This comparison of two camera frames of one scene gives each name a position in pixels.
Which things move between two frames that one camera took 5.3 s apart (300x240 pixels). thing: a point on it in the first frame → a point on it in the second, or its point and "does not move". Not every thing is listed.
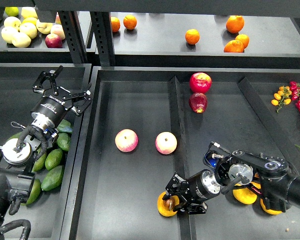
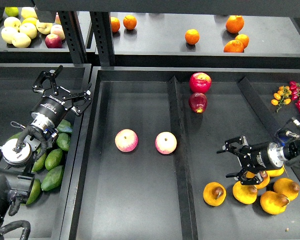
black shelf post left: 74,38 does not move
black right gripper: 197,189 → 253,157
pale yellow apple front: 21,40 does not move
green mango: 52,179 does not move
